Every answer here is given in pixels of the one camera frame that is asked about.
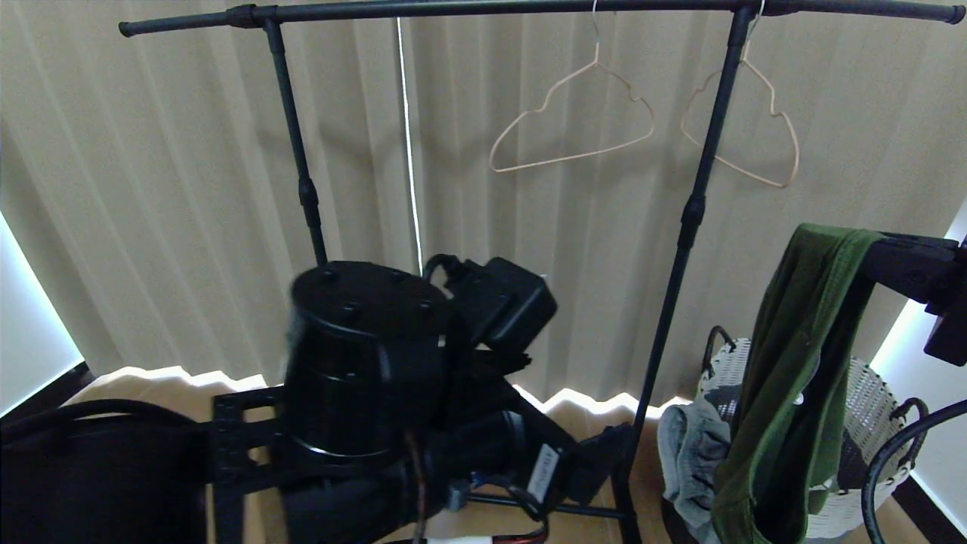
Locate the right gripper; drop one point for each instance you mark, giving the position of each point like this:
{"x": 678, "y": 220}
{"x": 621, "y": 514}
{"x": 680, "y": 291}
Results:
{"x": 950, "y": 332}

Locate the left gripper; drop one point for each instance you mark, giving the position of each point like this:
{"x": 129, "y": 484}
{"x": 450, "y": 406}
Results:
{"x": 498, "y": 438}

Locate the green long-sleeved shirt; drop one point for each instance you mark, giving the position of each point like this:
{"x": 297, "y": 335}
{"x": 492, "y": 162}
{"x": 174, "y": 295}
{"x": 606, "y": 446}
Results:
{"x": 793, "y": 363}

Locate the pink clothes hanger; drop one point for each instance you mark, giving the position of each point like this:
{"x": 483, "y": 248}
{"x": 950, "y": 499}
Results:
{"x": 797, "y": 155}
{"x": 597, "y": 53}

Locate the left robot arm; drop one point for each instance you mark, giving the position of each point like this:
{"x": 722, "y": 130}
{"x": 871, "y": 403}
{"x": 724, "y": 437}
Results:
{"x": 363, "y": 355}

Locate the white laundry basket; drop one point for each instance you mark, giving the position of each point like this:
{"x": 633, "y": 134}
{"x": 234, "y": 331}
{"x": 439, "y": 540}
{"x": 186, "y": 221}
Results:
{"x": 869, "y": 408}

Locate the black clothes rack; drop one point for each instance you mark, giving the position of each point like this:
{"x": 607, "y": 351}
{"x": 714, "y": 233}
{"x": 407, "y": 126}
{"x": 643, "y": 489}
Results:
{"x": 691, "y": 215}

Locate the pale grey shorts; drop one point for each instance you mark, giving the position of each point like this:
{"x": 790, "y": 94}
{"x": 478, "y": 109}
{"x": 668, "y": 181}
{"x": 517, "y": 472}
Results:
{"x": 691, "y": 453}

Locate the beige curtain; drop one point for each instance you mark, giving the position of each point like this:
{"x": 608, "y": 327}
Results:
{"x": 151, "y": 151}

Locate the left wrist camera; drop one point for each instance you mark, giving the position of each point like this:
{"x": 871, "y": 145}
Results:
{"x": 506, "y": 302}

